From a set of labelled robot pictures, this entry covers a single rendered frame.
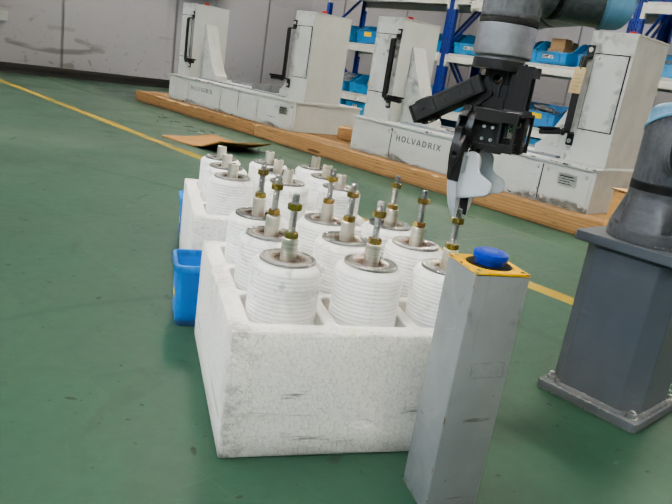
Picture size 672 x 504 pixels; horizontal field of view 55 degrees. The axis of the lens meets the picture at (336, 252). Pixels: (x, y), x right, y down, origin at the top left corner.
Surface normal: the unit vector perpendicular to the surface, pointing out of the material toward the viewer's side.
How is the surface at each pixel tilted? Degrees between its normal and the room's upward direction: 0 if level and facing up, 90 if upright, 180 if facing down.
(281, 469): 0
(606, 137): 90
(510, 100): 90
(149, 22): 90
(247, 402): 90
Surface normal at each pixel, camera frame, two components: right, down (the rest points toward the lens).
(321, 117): 0.65, 0.30
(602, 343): -0.74, 0.07
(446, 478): 0.28, 0.30
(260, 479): 0.14, -0.95
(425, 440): -0.95, -0.06
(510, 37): -0.07, 0.26
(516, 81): -0.54, 0.15
